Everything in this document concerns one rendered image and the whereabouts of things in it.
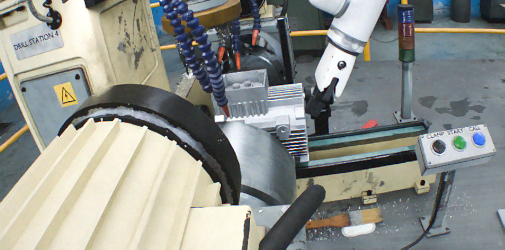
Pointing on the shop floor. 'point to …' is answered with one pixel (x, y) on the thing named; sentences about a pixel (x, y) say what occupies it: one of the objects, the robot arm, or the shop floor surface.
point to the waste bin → (461, 3)
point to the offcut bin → (420, 2)
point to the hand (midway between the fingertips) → (314, 106)
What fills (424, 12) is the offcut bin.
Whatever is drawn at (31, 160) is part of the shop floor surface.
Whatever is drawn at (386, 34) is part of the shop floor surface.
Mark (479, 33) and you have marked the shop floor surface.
